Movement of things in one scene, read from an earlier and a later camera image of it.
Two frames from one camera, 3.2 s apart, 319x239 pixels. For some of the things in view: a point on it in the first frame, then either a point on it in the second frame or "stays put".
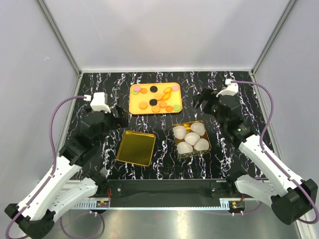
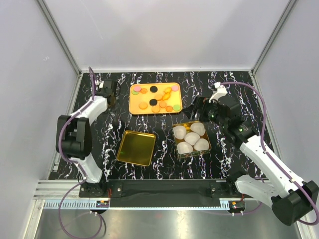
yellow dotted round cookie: (143, 105) stays put
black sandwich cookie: (153, 102) stays put
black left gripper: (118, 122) -> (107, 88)
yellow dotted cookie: (162, 104) stays put
